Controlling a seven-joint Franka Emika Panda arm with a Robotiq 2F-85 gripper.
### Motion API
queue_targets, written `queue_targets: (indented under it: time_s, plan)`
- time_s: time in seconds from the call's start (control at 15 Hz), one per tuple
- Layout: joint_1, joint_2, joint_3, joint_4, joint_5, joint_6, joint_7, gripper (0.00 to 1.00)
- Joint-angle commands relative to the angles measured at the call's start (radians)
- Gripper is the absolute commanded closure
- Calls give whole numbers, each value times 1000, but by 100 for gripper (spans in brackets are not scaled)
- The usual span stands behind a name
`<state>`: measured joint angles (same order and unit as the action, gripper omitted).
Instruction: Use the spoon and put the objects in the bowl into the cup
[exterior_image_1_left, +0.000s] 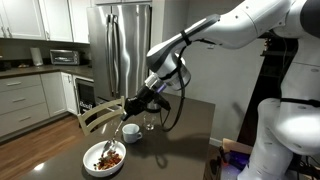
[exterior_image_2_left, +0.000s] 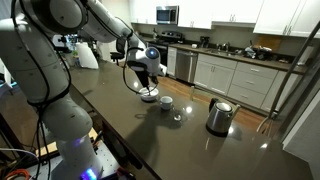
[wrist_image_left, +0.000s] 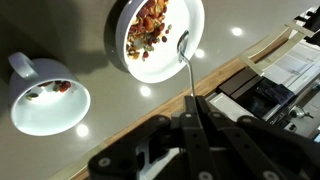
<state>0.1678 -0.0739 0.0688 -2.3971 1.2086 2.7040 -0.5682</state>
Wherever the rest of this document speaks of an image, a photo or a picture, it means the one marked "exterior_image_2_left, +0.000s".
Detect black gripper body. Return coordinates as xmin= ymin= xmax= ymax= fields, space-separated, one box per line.
xmin=127 ymin=60 xmax=160 ymax=87

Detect white bowl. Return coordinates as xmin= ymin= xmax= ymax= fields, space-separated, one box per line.
xmin=138 ymin=86 xmax=160 ymax=103

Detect white cup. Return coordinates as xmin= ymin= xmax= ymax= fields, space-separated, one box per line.
xmin=159 ymin=95 xmax=174 ymax=111

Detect narrow white cabinet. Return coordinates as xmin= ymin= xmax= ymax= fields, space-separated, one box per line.
xmin=166 ymin=46 xmax=178 ymax=78

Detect black office chair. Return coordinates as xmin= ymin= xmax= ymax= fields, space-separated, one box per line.
xmin=109 ymin=37 xmax=128 ymax=67

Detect stainless dishwasher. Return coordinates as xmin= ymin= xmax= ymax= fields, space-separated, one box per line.
xmin=175 ymin=49 xmax=199 ymax=84

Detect small clear glass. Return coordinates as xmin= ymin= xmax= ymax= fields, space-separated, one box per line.
xmin=173 ymin=108 xmax=184 ymax=123

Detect black stainless stove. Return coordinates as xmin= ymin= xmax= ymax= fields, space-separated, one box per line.
xmin=146 ymin=30 xmax=185 ymax=77

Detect white rounded object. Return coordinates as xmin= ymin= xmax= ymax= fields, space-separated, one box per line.
xmin=75 ymin=42 xmax=100 ymax=70

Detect white upper cabinets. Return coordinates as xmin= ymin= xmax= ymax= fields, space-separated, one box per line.
xmin=253 ymin=0 xmax=320 ymax=39
xmin=129 ymin=0 xmax=158 ymax=26
xmin=177 ymin=0 xmax=264 ymax=30

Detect stainless microwave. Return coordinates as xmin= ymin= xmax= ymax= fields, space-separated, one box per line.
xmin=155 ymin=5 xmax=180 ymax=26

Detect black coffee maker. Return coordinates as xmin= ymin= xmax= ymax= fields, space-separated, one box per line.
xmin=199 ymin=35 xmax=211 ymax=49

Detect green house plant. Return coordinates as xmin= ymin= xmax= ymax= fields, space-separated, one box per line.
xmin=68 ymin=41 xmax=80 ymax=68

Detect stainless steel kettle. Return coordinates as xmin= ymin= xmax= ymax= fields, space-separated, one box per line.
xmin=205 ymin=97 xmax=242 ymax=138

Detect metal sink faucet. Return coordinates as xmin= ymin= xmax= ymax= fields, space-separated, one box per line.
xmin=220 ymin=41 xmax=232 ymax=53

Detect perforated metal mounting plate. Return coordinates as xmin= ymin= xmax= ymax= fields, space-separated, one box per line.
xmin=28 ymin=143 xmax=121 ymax=180

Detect white lower cabinets with drawers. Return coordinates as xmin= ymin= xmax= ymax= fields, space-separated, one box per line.
xmin=193 ymin=53 xmax=301 ymax=113

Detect dish rack with items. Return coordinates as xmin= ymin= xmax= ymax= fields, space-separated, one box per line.
xmin=244 ymin=44 xmax=274 ymax=62

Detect dark kitchen countertop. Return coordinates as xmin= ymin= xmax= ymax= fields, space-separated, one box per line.
xmin=178 ymin=43 xmax=309 ymax=75

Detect wooden cutting board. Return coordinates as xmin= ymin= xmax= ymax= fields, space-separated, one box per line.
xmin=254 ymin=34 xmax=284 ymax=53

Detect white paper towel roll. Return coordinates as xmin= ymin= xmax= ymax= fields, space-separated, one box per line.
xmin=297 ymin=44 xmax=316 ymax=67

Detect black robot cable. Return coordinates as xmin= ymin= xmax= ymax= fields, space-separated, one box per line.
xmin=9 ymin=0 xmax=159 ymax=180

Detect orange cable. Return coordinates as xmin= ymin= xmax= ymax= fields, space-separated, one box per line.
xmin=2 ymin=168 xmax=32 ymax=180

